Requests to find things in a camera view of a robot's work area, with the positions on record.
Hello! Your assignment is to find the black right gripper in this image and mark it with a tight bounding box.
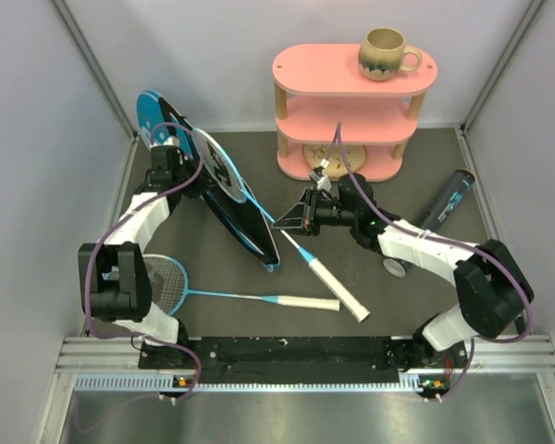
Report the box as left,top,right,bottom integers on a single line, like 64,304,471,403
274,187,358,237

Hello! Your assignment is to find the blue sport racket bag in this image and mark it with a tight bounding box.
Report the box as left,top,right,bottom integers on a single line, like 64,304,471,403
136,90,280,272

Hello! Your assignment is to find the blue badminton racket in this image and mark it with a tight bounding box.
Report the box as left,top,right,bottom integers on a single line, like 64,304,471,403
192,128,370,323
143,253,340,315

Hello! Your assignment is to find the black shuttlecock tube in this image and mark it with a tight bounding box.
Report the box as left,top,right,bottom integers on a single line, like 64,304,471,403
382,168,475,278

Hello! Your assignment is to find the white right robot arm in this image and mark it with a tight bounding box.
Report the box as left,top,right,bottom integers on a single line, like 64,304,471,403
273,173,535,366

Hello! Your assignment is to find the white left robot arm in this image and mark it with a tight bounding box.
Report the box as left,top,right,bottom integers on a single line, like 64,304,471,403
78,142,205,367

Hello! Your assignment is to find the round painted beige coaster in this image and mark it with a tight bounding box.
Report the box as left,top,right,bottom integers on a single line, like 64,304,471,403
302,144,366,179

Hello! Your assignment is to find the pink three-tier shelf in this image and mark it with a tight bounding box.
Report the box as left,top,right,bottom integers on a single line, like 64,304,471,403
272,43,438,182

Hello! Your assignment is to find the beige ceramic mug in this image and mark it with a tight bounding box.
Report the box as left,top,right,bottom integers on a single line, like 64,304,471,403
357,28,422,81

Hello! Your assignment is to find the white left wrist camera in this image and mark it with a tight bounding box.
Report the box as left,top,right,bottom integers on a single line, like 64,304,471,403
163,135,180,147

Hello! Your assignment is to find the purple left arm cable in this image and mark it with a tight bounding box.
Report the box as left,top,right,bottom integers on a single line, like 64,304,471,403
83,122,204,399

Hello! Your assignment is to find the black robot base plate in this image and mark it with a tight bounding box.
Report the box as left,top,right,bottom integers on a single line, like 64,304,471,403
188,336,466,385

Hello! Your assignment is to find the grey slotted cable duct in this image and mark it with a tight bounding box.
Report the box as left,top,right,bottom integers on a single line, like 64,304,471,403
73,372,450,394

